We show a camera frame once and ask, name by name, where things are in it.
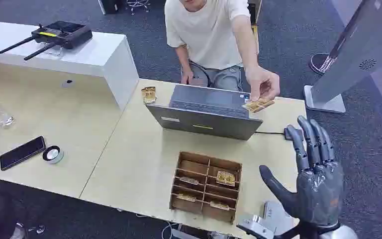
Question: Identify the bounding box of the chrome chair base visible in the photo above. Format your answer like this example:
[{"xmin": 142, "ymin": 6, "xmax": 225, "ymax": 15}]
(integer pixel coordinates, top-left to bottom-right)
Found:
[{"xmin": 125, "ymin": 0, "xmax": 151, "ymax": 14}]

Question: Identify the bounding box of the person's left hand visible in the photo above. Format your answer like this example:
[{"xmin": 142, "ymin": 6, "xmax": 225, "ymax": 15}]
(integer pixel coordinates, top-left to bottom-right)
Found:
[{"xmin": 245, "ymin": 67, "xmax": 281, "ymax": 102}]

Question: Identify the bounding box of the small black adapter box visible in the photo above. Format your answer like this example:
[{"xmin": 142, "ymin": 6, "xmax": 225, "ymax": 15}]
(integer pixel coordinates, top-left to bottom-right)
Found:
[{"xmin": 284, "ymin": 126, "xmax": 306, "ymax": 142}]

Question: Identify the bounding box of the golden card stack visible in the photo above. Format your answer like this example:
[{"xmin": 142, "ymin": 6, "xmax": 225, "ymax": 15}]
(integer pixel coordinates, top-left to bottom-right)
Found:
[{"xmin": 141, "ymin": 86, "xmax": 158, "ymax": 105}]

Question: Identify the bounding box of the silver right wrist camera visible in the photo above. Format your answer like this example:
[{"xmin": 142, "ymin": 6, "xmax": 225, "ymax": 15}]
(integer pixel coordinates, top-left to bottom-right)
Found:
[{"xmin": 236, "ymin": 214, "xmax": 276, "ymax": 239}]

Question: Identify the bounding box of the person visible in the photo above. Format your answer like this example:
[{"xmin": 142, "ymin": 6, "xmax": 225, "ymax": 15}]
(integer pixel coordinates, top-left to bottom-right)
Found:
[{"xmin": 164, "ymin": 0, "xmax": 281, "ymax": 102}]

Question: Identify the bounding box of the white desk riser shelf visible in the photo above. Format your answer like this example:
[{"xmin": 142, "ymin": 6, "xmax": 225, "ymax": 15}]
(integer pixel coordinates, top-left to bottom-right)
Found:
[{"xmin": 0, "ymin": 19, "xmax": 140, "ymax": 112}]

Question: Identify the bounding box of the grey laptop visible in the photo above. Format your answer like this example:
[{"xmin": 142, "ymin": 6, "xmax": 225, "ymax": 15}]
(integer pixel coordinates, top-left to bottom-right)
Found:
[{"xmin": 145, "ymin": 84, "xmax": 264, "ymax": 141}]

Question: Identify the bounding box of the black smartphone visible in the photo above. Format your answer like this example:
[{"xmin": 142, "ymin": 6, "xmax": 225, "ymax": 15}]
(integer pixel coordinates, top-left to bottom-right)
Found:
[{"xmin": 0, "ymin": 135, "xmax": 47, "ymax": 171}]

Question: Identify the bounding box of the golden printed card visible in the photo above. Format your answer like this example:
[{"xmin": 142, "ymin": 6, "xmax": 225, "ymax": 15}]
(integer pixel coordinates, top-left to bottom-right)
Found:
[{"xmin": 243, "ymin": 97, "xmax": 276, "ymax": 114}]

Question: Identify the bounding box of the black cabinet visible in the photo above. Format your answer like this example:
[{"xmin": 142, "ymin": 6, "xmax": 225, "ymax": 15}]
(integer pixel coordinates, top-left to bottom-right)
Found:
[{"xmin": 97, "ymin": 0, "xmax": 126, "ymax": 16}]

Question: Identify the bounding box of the person's right hand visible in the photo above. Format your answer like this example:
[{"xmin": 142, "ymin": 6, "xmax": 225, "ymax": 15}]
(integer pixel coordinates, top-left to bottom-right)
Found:
[{"xmin": 181, "ymin": 67, "xmax": 195, "ymax": 85}]

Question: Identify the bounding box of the round black-rimmed tape roll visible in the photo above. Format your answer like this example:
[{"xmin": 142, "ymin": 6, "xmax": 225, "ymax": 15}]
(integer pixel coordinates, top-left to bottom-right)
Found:
[{"xmin": 42, "ymin": 145, "xmax": 65, "ymax": 165}]

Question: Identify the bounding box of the round metal stand base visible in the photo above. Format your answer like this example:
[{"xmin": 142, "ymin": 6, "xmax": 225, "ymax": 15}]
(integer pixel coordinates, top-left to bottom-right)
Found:
[{"xmin": 309, "ymin": 52, "xmax": 333, "ymax": 76}]

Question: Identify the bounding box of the pale edge-on card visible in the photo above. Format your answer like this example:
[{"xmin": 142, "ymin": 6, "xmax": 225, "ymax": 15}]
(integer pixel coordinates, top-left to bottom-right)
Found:
[
  {"xmin": 177, "ymin": 193, "xmax": 197, "ymax": 203},
  {"xmin": 209, "ymin": 201, "xmax": 230, "ymax": 212},
  {"xmin": 180, "ymin": 176, "xmax": 199, "ymax": 186}
]

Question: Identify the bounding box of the grey kiosk stand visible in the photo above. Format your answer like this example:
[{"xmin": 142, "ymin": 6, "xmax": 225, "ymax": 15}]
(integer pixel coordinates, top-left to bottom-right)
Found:
[{"xmin": 303, "ymin": 0, "xmax": 382, "ymax": 115}]

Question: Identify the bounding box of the wooden compartment box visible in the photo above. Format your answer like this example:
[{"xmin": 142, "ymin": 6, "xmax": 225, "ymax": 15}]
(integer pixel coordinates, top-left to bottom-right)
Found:
[{"xmin": 169, "ymin": 151, "xmax": 243, "ymax": 225}]

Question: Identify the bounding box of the white cable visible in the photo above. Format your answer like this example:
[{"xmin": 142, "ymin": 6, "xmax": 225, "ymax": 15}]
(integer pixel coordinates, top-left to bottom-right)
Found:
[{"xmin": 160, "ymin": 222, "xmax": 180, "ymax": 239}]

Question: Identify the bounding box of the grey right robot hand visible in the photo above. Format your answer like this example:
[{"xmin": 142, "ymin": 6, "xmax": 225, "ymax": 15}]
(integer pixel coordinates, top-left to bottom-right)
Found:
[{"xmin": 259, "ymin": 115, "xmax": 345, "ymax": 229}]

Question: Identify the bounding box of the black remote controller with antennas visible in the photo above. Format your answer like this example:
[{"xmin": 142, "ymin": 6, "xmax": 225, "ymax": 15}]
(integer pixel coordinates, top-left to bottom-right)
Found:
[{"xmin": 0, "ymin": 20, "xmax": 94, "ymax": 62}]

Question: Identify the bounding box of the large golden card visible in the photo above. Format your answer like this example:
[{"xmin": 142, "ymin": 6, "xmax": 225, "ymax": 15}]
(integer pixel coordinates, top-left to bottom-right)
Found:
[{"xmin": 215, "ymin": 170, "xmax": 236, "ymax": 187}]

